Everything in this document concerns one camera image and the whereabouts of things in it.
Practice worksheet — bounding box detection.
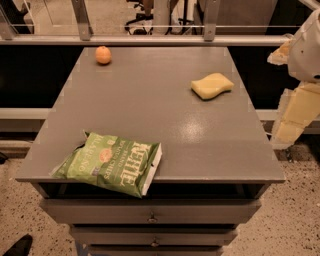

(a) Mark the grey drawer cabinet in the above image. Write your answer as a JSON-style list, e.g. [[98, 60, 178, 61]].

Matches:
[[15, 45, 287, 256]]

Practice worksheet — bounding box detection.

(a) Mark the metal railing frame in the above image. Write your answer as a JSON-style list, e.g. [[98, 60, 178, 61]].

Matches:
[[0, 0, 292, 47]]

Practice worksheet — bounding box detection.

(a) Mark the black shoe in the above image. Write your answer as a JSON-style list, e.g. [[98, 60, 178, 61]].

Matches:
[[3, 234, 33, 256]]

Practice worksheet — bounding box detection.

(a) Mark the green jalapeno chip bag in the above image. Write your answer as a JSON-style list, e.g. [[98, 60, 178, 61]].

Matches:
[[51, 132, 162, 198]]

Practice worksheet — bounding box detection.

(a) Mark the black office chair base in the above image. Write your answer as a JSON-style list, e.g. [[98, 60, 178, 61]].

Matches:
[[125, 0, 154, 35]]

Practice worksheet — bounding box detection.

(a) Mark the yellow sponge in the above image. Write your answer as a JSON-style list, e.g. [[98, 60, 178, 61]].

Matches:
[[191, 73, 234, 100]]

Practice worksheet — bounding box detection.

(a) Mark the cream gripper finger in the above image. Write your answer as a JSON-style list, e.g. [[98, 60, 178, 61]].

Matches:
[[267, 41, 291, 66], [271, 82, 320, 145]]

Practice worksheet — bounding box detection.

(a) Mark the orange fruit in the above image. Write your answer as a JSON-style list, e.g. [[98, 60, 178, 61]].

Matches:
[[95, 46, 112, 65]]

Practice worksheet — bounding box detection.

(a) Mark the middle grey drawer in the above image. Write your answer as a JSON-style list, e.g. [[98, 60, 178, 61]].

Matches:
[[71, 227, 237, 246]]

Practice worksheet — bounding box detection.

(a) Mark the bottom grey drawer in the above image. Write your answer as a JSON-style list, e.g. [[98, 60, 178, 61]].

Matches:
[[89, 246, 223, 256]]

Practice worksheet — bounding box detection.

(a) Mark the grey drawer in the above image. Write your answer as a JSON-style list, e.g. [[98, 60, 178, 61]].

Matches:
[[89, 246, 223, 256], [71, 227, 237, 246], [40, 199, 261, 224]]

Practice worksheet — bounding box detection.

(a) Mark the top grey drawer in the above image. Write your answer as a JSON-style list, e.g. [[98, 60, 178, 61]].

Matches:
[[40, 199, 261, 224]]

